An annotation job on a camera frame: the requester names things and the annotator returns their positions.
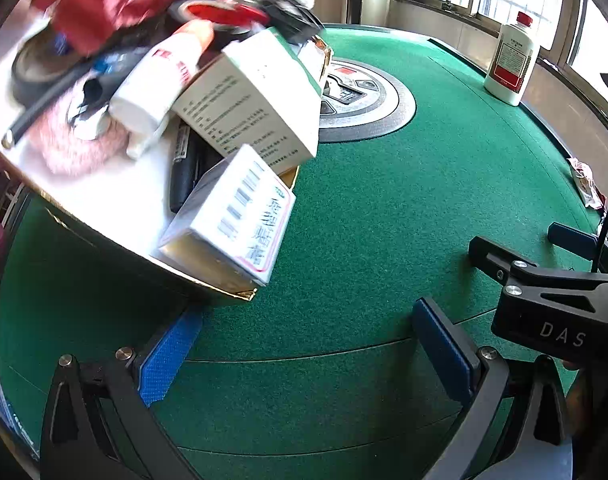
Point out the pink fluffy plush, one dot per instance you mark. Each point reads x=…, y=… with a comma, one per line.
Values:
x=69, y=152

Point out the round table control panel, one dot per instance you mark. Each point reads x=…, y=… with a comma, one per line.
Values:
x=379, y=110

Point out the large white green medicine box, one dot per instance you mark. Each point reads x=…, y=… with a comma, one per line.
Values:
x=249, y=110

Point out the red white candy wrapper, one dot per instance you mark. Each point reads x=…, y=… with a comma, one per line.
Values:
x=586, y=185

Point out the black marker pen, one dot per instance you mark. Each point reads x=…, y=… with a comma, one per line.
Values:
x=181, y=180

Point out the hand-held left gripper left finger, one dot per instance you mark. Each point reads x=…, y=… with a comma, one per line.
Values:
x=166, y=355

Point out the black rubber tube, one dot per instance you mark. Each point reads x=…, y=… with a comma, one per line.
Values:
x=34, y=112

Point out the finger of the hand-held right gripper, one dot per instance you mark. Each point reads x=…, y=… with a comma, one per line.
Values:
x=571, y=235
x=494, y=257

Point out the small white barcode box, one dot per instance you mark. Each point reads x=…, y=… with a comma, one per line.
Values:
x=234, y=220

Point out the white gold-rimmed cardboard box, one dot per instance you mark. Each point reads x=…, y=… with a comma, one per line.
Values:
x=124, y=200

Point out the white liquor bottle red cap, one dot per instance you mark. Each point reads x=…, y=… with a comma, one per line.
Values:
x=509, y=65

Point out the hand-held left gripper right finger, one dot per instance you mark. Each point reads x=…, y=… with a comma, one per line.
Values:
x=441, y=355

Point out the white bottle orange cap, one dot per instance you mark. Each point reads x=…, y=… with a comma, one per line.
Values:
x=149, y=90

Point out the red zip pouch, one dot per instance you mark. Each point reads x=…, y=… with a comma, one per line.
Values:
x=109, y=0

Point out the tape roll with brown core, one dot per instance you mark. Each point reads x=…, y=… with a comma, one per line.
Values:
x=29, y=77

